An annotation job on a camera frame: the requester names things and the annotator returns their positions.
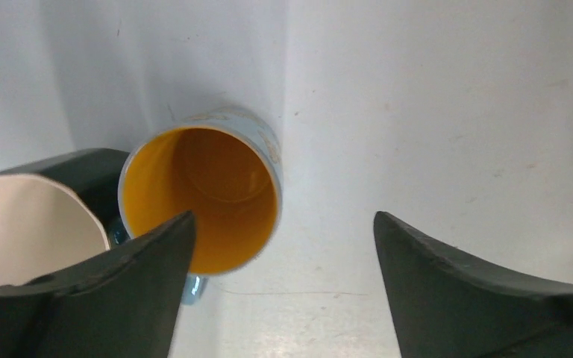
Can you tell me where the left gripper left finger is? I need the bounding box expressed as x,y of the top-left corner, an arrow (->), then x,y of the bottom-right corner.
0,212 -> 195,357

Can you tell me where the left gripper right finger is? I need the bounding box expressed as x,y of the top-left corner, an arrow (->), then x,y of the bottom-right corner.
373,211 -> 573,357

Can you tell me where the blue patterned mug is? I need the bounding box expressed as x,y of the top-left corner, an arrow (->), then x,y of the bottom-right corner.
118,107 -> 284,306

